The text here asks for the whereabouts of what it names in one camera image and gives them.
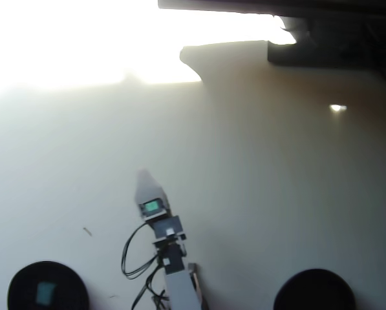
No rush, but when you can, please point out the gripper motor with green label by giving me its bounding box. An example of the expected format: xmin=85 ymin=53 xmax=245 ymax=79
xmin=136 ymin=196 xmax=174 ymax=223

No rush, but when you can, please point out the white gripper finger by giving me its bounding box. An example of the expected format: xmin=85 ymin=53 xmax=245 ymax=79
xmin=134 ymin=167 xmax=169 ymax=205

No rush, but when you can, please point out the black round bowl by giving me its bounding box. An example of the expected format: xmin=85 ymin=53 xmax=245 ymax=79
xmin=7 ymin=260 xmax=91 ymax=310
xmin=273 ymin=267 xmax=357 ymax=310

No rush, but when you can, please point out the blue cube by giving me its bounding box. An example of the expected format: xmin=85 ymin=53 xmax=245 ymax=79
xmin=37 ymin=281 xmax=56 ymax=306

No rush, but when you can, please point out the black looped servo cable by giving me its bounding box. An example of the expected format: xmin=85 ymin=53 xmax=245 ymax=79
xmin=121 ymin=222 xmax=164 ymax=280

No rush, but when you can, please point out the black base cable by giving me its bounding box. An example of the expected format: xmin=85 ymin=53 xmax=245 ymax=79
xmin=130 ymin=270 xmax=173 ymax=310

